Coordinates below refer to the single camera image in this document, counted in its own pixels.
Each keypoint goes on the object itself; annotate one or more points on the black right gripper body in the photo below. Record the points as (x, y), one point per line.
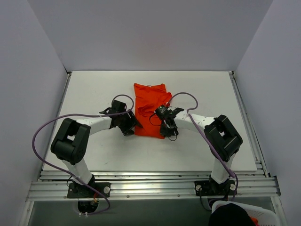
(166, 128)

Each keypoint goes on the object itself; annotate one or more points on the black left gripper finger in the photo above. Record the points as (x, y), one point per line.
(128, 132)
(134, 120)

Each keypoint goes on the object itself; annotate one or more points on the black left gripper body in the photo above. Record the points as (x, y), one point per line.
(131, 121)

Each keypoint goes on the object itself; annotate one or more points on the orange t shirt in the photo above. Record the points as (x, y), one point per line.
(147, 100)

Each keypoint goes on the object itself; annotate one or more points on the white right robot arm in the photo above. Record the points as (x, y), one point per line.
(219, 133)

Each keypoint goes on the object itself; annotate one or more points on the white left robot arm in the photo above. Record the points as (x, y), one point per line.
(70, 142)

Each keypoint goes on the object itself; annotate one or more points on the black garment in basket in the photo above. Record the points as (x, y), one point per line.
(230, 215)

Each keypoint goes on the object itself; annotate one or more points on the white laundry basket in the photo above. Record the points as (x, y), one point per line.
(259, 215)

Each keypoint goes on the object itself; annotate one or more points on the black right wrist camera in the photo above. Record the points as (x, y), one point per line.
(162, 112)

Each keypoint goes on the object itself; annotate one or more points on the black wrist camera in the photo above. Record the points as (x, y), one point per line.
(118, 106)
(162, 112)

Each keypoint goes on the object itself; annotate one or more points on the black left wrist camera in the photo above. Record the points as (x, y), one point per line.
(118, 106)

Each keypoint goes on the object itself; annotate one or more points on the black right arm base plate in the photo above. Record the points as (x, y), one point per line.
(211, 188)

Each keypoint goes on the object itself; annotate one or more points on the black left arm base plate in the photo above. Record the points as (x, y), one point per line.
(81, 191)

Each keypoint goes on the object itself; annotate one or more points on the aluminium rail frame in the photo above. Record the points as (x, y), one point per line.
(216, 91)

